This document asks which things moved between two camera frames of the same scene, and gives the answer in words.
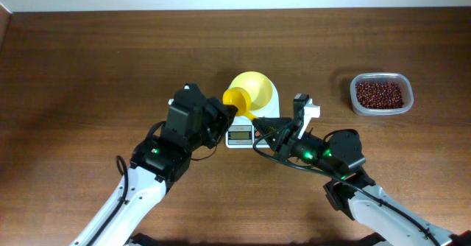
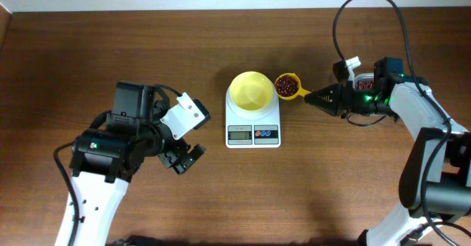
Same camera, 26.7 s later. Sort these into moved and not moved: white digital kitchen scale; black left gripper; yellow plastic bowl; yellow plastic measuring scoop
Moved: yellow plastic measuring scoop; black left gripper
Not moved: yellow plastic bowl; white digital kitchen scale
